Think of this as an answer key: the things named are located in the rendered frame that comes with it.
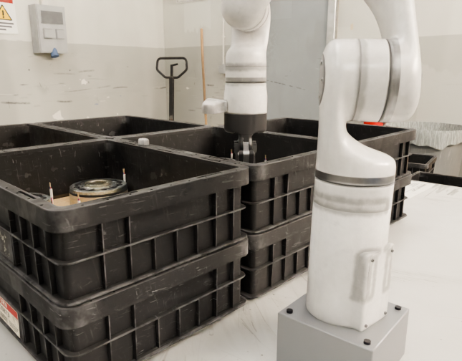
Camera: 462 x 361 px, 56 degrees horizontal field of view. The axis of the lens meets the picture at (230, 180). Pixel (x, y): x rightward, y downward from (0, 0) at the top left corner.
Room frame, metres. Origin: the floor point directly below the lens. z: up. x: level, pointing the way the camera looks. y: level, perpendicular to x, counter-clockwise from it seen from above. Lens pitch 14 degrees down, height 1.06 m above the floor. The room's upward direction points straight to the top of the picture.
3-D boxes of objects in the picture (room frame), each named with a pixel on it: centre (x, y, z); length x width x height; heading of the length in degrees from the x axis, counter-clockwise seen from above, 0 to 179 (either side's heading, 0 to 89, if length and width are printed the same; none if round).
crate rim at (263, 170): (0.87, 0.00, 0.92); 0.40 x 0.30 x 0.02; 46
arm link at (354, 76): (0.51, -0.15, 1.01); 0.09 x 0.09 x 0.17; 82
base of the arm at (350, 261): (0.51, -0.15, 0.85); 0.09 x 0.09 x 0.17; 43
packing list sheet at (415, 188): (1.42, -0.49, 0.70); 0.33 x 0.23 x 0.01; 51
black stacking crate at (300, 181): (0.87, 0.00, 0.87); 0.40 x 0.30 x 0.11; 46
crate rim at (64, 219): (0.65, 0.21, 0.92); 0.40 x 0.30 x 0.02; 46
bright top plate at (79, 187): (0.78, 0.24, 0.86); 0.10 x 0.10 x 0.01
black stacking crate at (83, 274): (0.65, 0.21, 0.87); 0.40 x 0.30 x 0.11; 46
